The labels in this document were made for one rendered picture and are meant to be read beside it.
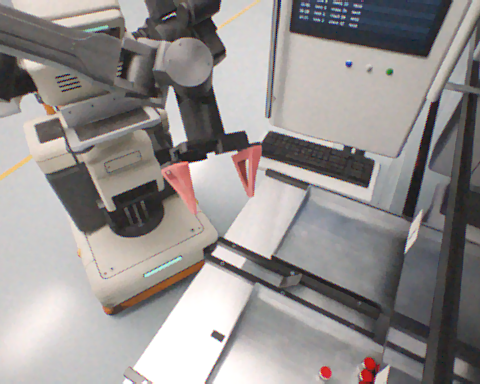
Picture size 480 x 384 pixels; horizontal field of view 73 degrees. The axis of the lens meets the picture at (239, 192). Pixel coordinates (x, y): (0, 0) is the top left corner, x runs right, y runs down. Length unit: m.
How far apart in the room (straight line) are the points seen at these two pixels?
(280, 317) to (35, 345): 1.37
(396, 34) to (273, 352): 0.86
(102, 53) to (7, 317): 1.70
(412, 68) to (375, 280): 0.61
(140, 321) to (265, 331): 1.09
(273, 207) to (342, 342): 0.38
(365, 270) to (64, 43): 0.74
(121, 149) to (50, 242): 1.16
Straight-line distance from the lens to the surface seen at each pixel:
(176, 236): 1.60
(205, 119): 0.46
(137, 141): 1.14
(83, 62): 0.48
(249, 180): 0.50
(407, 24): 1.06
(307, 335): 0.75
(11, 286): 2.12
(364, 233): 0.91
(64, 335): 1.86
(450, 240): 0.53
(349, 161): 1.19
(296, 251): 0.83
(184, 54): 0.41
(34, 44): 0.49
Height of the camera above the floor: 1.58
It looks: 48 degrees down
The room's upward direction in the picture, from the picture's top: straight up
